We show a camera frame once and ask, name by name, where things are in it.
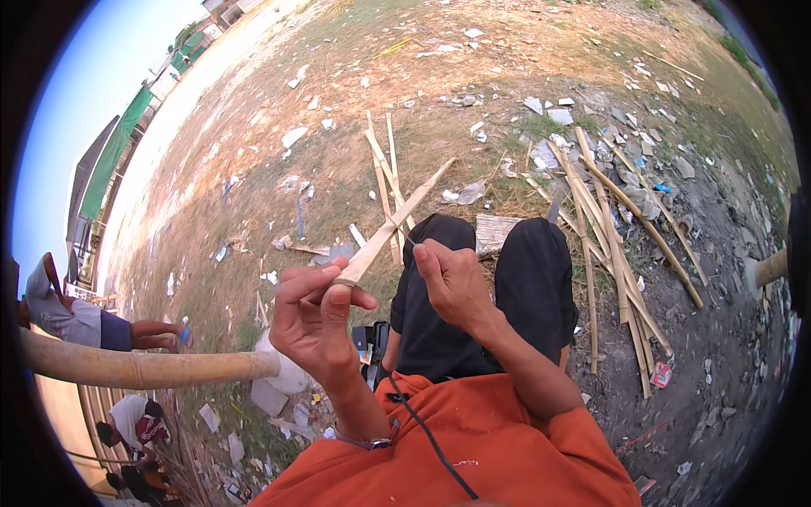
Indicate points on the person's right hand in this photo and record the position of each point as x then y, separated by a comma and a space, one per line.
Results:
459, 291

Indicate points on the person's left hand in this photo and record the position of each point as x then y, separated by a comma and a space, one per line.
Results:
304, 329

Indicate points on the split bamboo strip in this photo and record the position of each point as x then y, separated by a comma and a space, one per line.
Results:
392, 149
393, 228
386, 165
382, 190

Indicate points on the person's legs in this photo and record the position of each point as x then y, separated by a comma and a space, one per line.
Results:
532, 279

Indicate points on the black bag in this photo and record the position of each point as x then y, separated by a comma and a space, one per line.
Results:
380, 342

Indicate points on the grey cardboard piece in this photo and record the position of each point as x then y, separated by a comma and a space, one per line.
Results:
336, 253

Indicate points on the crumpled clear plastic bag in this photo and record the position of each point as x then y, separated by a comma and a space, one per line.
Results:
469, 192

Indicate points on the short white stick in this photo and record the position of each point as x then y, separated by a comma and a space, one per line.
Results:
358, 236

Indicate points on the blue strip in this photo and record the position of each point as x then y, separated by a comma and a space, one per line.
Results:
300, 218

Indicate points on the grey metal blade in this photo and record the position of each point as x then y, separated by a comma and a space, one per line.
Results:
554, 212

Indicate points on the metal wristwatch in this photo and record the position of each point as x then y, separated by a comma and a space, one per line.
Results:
374, 443

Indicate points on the thick bamboo pole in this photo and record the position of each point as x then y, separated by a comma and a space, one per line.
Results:
158, 369
772, 267

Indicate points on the heap of bamboo sticks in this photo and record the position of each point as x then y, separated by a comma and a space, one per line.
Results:
608, 241

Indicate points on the person's body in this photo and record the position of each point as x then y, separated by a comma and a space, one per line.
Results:
507, 456

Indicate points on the scattered white litter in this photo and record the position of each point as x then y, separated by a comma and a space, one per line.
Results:
561, 116

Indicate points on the red packet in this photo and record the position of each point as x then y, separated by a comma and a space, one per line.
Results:
662, 375

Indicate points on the yellow stick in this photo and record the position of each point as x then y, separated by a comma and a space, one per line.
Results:
393, 48

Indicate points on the wooden plank platform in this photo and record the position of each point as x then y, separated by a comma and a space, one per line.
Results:
63, 418

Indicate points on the green tarp shelter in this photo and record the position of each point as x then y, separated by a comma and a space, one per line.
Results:
114, 152

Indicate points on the row of distant buildings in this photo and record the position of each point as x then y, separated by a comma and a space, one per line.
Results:
190, 47

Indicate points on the thin wooden stick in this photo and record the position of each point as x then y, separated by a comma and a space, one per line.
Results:
671, 64

